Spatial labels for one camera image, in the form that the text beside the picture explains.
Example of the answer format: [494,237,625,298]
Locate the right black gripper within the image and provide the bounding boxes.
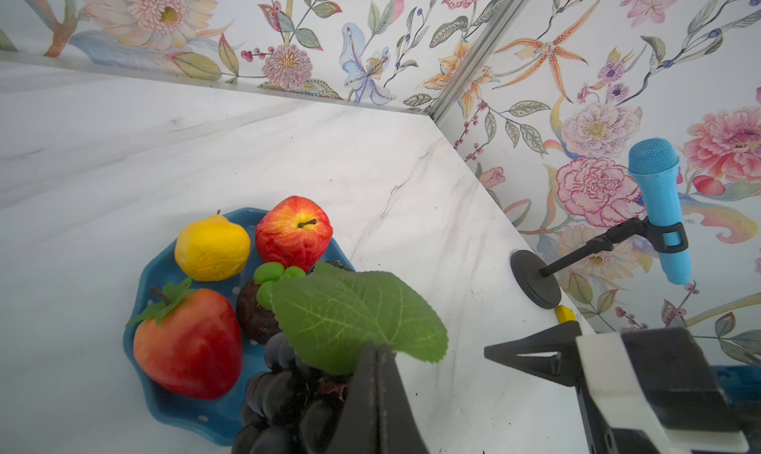
[484,321,672,453]

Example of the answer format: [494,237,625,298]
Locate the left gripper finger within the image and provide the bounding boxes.
[326,344,428,454]

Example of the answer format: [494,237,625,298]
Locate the dark grape bunch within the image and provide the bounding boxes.
[230,260,450,454]

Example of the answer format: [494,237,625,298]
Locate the red strawberry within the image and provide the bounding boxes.
[127,278,243,400]

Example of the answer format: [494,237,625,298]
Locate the red apple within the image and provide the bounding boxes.
[255,195,333,272]

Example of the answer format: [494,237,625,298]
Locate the yellow lemon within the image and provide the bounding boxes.
[174,214,252,282]

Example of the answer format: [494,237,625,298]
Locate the yellow cone piece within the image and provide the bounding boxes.
[555,305,577,324]

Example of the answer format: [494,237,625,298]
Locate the black microphone stand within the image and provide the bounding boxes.
[511,218,693,309]

